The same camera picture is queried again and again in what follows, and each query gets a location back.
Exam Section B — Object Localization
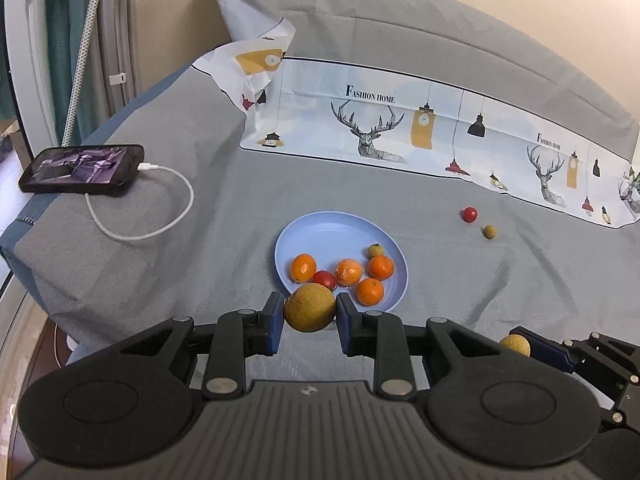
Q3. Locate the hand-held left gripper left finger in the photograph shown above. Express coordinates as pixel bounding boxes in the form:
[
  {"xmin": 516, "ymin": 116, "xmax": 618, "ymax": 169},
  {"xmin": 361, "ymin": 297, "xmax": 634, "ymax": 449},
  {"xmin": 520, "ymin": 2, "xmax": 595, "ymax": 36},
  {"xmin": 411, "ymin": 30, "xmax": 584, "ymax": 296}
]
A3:
[{"xmin": 120, "ymin": 291, "xmax": 286, "ymax": 401}]

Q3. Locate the light blue plate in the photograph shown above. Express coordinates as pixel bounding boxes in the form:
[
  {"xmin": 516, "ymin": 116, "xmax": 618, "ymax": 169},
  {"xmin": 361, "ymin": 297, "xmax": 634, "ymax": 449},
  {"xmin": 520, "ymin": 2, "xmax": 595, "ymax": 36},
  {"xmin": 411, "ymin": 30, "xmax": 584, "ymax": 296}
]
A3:
[{"xmin": 274, "ymin": 211, "xmax": 409, "ymax": 313}]

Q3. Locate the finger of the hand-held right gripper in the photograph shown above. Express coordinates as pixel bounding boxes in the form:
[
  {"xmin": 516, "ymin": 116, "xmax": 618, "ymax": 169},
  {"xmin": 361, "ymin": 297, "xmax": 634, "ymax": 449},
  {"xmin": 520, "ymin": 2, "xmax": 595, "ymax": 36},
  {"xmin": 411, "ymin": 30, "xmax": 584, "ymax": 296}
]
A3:
[
  {"xmin": 509, "ymin": 326, "xmax": 627, "ymax": 397},
  {"xmin": 589, "ymin": 332, "xmax": 640, "ymax": 377}
]

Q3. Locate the shiny tangerine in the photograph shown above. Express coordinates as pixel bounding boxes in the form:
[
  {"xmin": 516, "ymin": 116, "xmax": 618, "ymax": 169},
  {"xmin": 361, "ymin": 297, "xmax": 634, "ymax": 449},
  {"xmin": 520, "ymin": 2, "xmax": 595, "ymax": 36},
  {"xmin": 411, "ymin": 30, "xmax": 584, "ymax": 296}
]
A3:
[{"xmin": 335, "ymin": 258, "xmax": 364, "ymax": 287}]

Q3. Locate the grey bed sheet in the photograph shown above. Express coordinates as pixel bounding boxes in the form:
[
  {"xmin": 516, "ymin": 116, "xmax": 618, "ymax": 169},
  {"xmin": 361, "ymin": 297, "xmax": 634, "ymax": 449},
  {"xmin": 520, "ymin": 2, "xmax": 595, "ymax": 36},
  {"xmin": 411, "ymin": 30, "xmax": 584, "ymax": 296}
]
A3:
[{"xmin": 0, "ymin": 0, "xmax": 640, "ymax": 391}]

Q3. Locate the teal curtain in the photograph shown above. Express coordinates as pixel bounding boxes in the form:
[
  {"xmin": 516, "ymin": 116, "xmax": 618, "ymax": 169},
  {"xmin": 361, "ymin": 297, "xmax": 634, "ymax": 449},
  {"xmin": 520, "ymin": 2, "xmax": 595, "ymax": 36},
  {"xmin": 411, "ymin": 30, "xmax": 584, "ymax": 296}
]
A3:
[{"xmin": 0, "ymin": 0, "xmax": 101, "ymax": 147}]

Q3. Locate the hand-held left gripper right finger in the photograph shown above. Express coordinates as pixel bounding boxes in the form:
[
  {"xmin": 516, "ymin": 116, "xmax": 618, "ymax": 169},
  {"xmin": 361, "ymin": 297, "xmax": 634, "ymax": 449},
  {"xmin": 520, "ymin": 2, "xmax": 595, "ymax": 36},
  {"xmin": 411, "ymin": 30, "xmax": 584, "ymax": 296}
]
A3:
[{"xmin": 336, "ymin": 292, "xmax": 501, "ymax": 401}]

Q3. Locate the oval orange kumquat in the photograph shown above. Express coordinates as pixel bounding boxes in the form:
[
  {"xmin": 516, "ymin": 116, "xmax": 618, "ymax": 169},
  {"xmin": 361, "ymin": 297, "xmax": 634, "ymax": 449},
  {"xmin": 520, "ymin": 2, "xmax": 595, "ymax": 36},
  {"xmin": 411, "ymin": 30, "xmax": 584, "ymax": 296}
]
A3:
[{"xmin": 290, "ymin": 254, "xmax": 318, "ymax": 283}]

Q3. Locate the deer printed white cloth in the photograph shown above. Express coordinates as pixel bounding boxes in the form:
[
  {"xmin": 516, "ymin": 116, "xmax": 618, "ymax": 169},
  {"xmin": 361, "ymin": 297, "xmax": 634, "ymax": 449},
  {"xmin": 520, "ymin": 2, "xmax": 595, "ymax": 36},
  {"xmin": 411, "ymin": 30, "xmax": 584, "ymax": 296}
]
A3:
[{"xmin": 192, "ymin": 0, "xmax": 640, "ymax": 231}]

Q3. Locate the small orange tangerine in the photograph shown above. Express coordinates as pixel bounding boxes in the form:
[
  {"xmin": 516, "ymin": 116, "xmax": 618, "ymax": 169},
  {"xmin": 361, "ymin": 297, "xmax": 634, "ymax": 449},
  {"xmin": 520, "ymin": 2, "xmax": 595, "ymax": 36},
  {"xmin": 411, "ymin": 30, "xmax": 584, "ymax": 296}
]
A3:
[
  {"xmin": 367, "ymin": 255, "xmax": 396, "ymax": 281},
  {"xmin": 356, "ymin": 277, "xmax": 385, "ymax": 307}
]

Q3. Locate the black smartphone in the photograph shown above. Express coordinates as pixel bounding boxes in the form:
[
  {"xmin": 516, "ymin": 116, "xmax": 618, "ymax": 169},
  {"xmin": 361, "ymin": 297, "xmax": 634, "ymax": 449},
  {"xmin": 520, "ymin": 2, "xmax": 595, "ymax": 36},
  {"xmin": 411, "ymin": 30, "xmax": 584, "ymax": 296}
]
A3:
[{"xmin": 18, "ymin": 144, "xmax": 146, "ymax": 197}]

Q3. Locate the dotted white pole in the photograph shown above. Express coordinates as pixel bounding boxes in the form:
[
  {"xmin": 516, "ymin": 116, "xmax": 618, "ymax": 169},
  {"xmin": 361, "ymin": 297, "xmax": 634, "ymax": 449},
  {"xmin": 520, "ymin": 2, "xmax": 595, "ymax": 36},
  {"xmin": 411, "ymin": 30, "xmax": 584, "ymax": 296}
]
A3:
[{"xmin": 61, "ymin": 0, "xmax": 106, "ymax": 148}]

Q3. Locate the white door frame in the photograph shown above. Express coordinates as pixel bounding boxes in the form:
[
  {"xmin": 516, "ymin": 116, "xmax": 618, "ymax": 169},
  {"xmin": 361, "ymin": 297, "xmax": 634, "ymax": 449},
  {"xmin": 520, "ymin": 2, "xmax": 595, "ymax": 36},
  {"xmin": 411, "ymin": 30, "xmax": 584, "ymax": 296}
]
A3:
[{"xmin": 0, "ymin": 0, "xmax": 66, "ymax": 153}]

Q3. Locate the white charging cable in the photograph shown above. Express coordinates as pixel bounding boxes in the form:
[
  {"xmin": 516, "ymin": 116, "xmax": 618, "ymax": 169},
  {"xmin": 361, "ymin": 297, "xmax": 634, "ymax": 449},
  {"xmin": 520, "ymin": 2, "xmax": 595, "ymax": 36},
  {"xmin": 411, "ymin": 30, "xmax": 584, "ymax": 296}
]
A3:
[{"xmin": 84, "ymin": 161, "xmax": 195, "ymax": 241}]

